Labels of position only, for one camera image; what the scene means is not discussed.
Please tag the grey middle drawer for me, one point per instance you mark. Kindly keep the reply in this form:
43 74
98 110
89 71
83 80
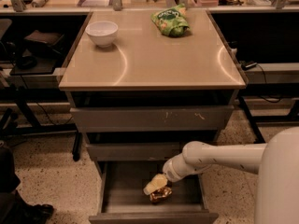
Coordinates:
134 151

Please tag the grey bottom drawer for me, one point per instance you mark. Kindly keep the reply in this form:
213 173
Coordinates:
122 200

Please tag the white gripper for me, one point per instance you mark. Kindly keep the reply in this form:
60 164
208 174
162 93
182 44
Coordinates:
171 171

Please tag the black table leg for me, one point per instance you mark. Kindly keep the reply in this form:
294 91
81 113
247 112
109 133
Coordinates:
258 135
77 147

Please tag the green chip bag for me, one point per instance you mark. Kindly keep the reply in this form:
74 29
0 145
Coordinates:
172 21

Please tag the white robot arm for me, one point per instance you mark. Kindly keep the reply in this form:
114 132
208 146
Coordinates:
276 163

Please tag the grey top drawer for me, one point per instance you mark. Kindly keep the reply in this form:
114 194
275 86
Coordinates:
151 119

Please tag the black power adapter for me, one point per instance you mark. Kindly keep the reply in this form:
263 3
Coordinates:
248 65

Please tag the black left table leg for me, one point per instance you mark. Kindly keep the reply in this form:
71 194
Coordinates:
77 147

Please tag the beige counter top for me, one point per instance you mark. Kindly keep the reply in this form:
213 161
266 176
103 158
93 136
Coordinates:
143 59

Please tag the black shoe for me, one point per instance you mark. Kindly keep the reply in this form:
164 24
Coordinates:
39 214

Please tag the white bowl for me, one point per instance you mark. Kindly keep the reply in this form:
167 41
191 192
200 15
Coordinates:
102 33

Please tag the grey drawer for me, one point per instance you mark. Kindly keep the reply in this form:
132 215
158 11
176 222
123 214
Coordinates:
134 151
151 119
122 200

